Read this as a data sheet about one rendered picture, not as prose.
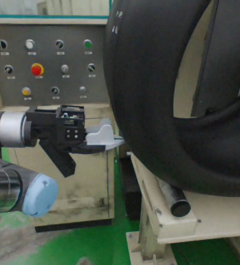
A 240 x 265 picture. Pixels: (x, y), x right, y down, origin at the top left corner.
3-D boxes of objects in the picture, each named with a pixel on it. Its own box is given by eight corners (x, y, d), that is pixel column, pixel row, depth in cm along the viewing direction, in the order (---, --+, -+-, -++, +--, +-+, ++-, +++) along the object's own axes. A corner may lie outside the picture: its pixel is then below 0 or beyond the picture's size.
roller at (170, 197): (150, 137, 75) (138, 140, 75) (149, 127, 73) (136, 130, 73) (192, 215, 45) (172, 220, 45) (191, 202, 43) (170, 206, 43)
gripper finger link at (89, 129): (128, 122, 45) (86, 119, 43) (124, 144, 48) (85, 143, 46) (125, 116, 47) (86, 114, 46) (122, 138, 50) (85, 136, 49)
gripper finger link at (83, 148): (106, 149, 42) (63, 147, 41) (105, 155, 43) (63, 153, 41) (104, 137, 46) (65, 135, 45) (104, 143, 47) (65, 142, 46)
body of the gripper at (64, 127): (86, 120, 39) (20, 116, 37) (84, 156, 43) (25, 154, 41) (87, 105, 46) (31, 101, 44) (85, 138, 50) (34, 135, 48)
